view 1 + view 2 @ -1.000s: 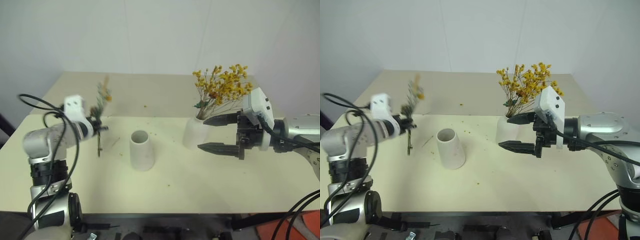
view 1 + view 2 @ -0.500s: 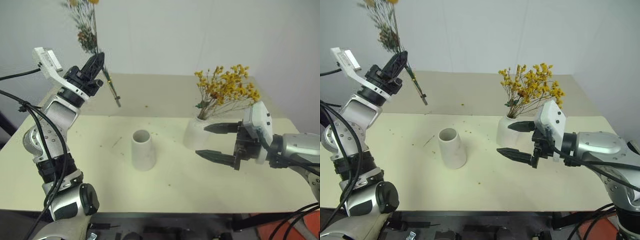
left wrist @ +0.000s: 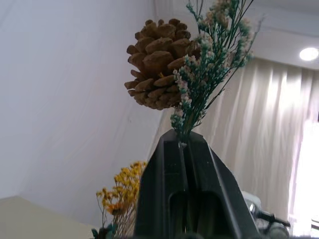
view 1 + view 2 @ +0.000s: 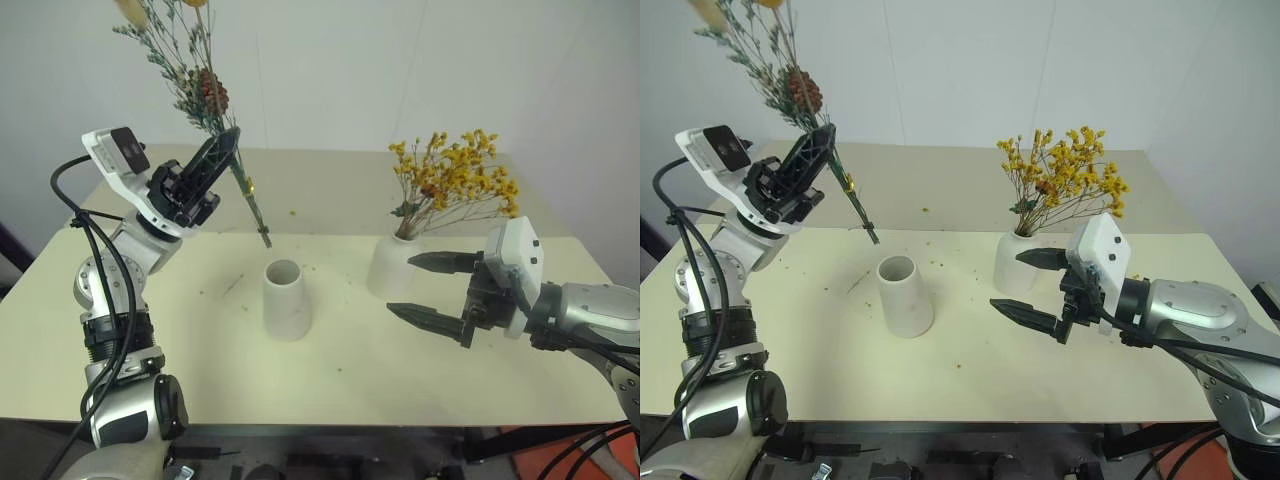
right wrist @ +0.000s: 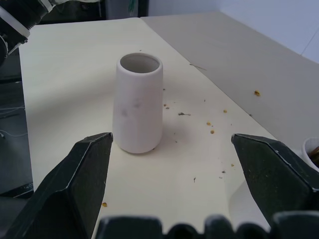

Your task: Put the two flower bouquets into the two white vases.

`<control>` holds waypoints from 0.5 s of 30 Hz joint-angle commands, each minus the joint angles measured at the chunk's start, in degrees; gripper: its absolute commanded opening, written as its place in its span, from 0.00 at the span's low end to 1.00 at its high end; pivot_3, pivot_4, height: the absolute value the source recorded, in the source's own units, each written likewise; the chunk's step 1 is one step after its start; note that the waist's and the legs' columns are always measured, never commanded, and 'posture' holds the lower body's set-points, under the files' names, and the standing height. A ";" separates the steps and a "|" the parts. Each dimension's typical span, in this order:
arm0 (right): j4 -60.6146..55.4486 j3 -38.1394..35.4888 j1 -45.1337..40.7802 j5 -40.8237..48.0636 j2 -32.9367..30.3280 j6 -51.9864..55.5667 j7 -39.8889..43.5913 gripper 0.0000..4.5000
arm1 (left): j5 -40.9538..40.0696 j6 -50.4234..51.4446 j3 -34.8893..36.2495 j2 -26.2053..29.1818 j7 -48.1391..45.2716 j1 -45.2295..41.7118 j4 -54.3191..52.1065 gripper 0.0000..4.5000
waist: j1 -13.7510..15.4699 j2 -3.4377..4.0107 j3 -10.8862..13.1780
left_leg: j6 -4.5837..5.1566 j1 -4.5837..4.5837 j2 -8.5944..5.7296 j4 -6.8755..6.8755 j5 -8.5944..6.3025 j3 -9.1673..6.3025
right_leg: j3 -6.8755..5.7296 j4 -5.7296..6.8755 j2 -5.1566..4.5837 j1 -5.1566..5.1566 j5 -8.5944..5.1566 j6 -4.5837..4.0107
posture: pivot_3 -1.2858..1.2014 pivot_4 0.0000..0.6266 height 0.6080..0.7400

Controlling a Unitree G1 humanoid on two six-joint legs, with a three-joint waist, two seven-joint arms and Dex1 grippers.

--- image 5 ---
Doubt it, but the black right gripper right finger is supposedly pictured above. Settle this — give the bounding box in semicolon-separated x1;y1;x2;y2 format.
231;133;319;226

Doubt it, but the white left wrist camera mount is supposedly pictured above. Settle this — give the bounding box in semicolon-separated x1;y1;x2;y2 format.
0;5;31;46

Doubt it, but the white ceramic vase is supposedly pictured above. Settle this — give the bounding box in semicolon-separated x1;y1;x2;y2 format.
112;53;163;154

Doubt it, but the thin white floor cable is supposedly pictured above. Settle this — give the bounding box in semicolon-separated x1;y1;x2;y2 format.
0;106;27;139

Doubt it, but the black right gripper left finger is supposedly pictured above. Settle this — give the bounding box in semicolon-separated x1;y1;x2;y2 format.
4;132;114;239

